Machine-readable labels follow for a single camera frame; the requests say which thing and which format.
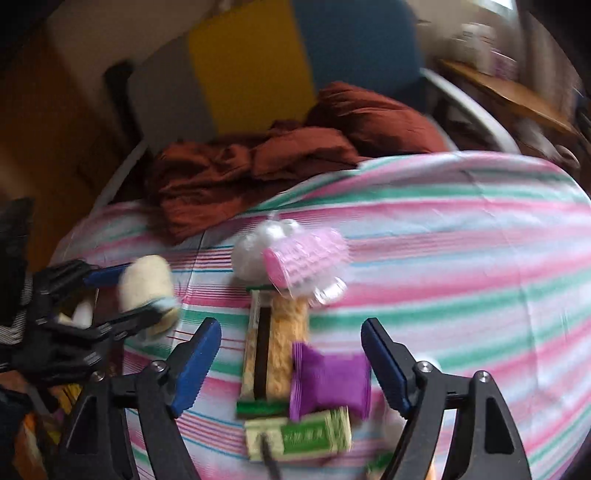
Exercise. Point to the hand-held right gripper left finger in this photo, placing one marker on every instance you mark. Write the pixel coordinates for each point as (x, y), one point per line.
(198, 364)

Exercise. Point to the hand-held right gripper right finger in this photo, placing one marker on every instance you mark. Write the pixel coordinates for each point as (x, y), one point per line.
(385, 364)

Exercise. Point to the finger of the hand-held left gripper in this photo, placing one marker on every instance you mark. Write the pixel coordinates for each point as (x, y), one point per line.
(106, 276)
(129, 318)

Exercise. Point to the purple packet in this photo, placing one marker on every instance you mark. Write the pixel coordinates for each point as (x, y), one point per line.
(332, 378)

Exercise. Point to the clear cracker packet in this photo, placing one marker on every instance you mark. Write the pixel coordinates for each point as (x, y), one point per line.
(284, 350)

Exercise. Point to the green paper packet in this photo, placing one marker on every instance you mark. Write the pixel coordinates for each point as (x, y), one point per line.
(314, 434)

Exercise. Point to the wooden cabinet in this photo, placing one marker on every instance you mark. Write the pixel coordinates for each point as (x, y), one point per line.
(55, 152)

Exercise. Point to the white crumpled plastic bag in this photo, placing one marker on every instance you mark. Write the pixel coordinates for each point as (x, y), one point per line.
(251, 258)

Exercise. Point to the striped pink green cloth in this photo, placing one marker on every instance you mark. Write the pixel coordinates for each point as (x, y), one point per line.
(461, 254)

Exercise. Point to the pink hair roller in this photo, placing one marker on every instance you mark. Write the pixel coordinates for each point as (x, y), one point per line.
(300, 261)

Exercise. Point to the maroon crumpled cloth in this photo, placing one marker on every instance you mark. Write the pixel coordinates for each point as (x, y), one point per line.
(212, 184)

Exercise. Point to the grey yellow blue chair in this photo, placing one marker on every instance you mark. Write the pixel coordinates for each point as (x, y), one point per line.
(249, 69)

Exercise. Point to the wooden desk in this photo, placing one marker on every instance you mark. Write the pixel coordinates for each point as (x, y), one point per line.
(508, 92)

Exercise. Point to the pink white boxes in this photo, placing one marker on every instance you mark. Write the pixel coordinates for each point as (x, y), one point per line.
(485, 50)

